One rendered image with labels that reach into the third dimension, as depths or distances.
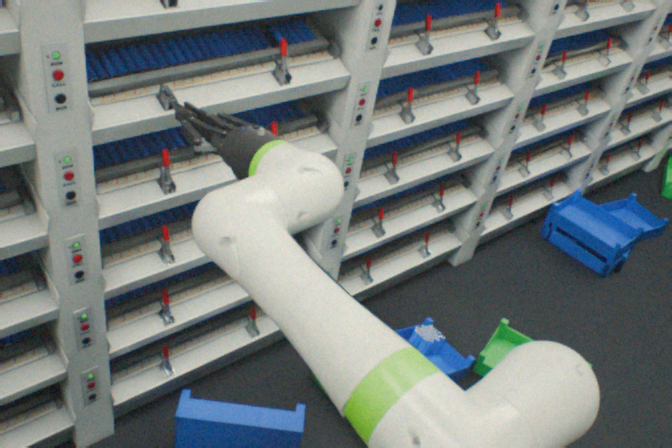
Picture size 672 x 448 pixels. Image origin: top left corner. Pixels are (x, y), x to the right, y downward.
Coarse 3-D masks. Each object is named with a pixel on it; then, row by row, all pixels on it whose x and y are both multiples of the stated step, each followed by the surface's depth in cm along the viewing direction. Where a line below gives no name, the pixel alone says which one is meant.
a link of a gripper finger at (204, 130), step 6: (192, 114) 117; (192, 120) 117; (198, 120) 117; (198, 126) 115; (204, 126) 115; (198, 132) 116; (204, 132) 115; (210, 132) 113; (216, 132) 112; (222, 132) 111; (228, 132) 111; (204, 138) 115; (210, 138) 114
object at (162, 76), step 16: (272, 48) 144; (288, 48) 146; (304, 48) 148; (320, 48) 151; (192, 64) 132; (208, 64) 134; (224, 64) 136; (240, 64) 139; (256, 64) 142; (112, 80) 123; (128, 80) 124; (144, 80) 126; (160, 80) 128; (176, 80) 131; (96, 96) 122
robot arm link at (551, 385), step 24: (504, 360) 80; (528, 360) 78; (552, 360) 77; (576, 360) 78; (480, 384) 76; (504, 384) 74; (528, 384) 74; (552, 384) 75; (576, 384) 76; (528, 408) 72; (552, 408) 73; (576, 408) 75; (552, 432) 73; (576, 432) 76
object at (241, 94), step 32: (320, 32) 156; (288, 64) 146; (320, 64) 150; (352, 64) 151; (192, 96) 131; (224, 96) 134; (256, 96) 138; (288, 96) 145; (96, 128) 119; (128, 128) 123; (160, 128) 129
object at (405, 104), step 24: (432, 72) 193; (456, 72) 197; (480, 72) 201; (504, 72) 204; (384, 96) 179; (408, 96) 176; (432, 96) 189; (456, 96) 193; (480, 96) 197; (504, 96) 202; (384, 120) 176; (408, 120) 178; (432, 120) 184; (456, 120) 194
